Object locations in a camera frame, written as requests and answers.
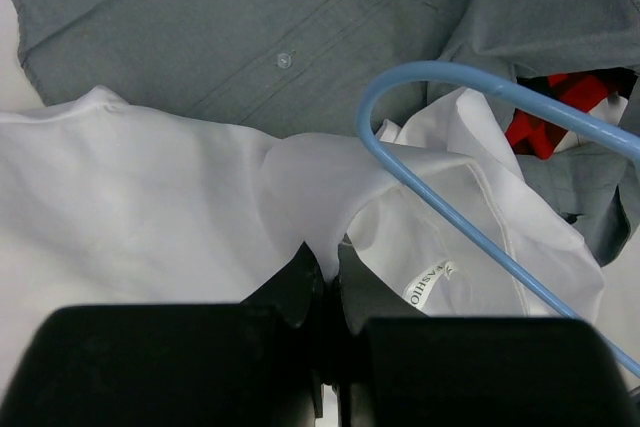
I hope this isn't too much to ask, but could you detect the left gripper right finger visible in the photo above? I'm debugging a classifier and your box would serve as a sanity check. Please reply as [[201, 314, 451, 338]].
[[334, 259, 639, 426]]

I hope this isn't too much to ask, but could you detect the white shirt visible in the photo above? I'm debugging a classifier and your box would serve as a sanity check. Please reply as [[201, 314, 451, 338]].
[[0, 84, 606, 328]]

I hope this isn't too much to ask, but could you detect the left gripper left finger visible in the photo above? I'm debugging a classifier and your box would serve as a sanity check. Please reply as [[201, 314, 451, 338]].
[[1, 246, 324, 426]]

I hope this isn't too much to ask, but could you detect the red black plaid shirt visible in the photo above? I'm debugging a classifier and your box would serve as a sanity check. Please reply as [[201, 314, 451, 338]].
[[506, 67, 638, 160]]

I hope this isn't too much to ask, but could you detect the light blue hanger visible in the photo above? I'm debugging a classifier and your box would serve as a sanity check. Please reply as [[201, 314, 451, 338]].
[[355, 60, 640, 381]]

